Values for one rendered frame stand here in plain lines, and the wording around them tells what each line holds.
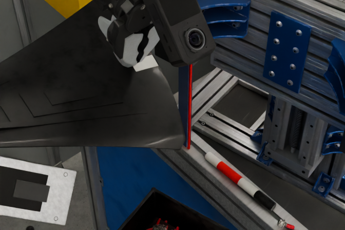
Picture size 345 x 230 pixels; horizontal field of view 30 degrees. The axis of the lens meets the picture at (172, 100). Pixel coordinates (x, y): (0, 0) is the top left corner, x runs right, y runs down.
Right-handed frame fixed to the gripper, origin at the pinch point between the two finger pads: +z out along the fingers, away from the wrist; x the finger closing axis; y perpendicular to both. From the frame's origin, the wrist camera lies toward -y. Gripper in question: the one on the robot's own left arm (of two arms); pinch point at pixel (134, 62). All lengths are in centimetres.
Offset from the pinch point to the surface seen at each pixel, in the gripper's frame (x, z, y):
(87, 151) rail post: -13, 68, 17
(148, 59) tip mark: -2.5, 1.5, 0.2
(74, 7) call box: -9.1, 20.6, 23.1
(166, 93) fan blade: -1.5, 1.8, -4.7
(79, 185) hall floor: -25, 131, 31
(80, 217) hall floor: -18, 128, 21
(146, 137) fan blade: 4.5, 1.2, -8.3
